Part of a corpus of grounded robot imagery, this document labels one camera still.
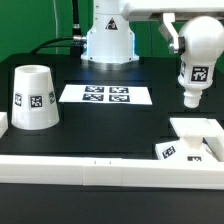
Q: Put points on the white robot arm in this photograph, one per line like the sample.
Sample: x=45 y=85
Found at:
x=110 y=43

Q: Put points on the white lamp shade cone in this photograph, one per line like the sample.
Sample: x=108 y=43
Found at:
x=34 y=104

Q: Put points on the white lamp bulb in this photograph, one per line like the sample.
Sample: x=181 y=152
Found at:
x=204 y=44

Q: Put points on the white lamp base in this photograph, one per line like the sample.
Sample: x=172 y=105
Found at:
x=199 y=140

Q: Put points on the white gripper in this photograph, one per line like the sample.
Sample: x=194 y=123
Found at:
x=151 y=10

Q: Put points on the white marker sheet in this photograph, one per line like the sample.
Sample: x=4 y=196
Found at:
x=106 y=94

